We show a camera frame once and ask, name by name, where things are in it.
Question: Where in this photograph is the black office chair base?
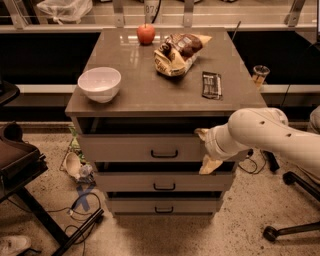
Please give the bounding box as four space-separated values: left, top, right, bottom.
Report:
262 171 320 243

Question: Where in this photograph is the grey top drawer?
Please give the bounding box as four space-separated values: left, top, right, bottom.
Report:
78 134 207 163

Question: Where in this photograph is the grey drawer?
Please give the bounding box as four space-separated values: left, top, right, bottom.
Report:
106 199 223 214
78 134 207 163
95 172 233 192

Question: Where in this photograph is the brown chip bag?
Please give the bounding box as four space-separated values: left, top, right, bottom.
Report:
154 33 212 77

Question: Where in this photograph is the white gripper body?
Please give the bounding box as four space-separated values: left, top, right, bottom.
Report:
204 124 249 161

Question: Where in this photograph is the grey drawer cabinet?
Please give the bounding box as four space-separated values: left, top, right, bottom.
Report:
66 28 265 201

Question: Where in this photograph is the grey middle drawer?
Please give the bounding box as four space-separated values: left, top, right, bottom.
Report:
95 172 233 192

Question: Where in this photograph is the plastic iced drink cup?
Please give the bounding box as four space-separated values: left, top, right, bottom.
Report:
252 65 270 88

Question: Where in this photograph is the grey bottom drawer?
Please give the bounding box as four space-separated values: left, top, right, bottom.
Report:
106 199 223 214

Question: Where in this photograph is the floor trash pile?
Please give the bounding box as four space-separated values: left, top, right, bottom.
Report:
60 125 95 184

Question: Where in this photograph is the red apple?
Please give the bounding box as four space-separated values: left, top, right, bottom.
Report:
136 24 155 45

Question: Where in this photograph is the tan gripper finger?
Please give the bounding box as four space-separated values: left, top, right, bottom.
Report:
194 128 208 141
199 155 222 175

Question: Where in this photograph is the clear plastic bag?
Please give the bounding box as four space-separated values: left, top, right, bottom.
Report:
37 0 93 24

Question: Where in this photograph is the black floor cable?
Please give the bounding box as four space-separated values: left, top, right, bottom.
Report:
6 192 102 256

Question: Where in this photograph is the black snack bar wrapper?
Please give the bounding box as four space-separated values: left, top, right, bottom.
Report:
202 71 222 100

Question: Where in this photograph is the blue tape cross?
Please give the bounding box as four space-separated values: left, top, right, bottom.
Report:
71 185 94 212

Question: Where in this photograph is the black stand leg right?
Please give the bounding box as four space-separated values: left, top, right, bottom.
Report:
263 151 279 172

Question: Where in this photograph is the white shoe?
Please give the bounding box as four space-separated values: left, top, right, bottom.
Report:
0 235 31 256

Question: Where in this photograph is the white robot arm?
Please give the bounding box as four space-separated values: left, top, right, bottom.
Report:
195 108 320 184

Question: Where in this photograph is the white bowl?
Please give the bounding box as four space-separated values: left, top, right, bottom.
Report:
78 67 122 103

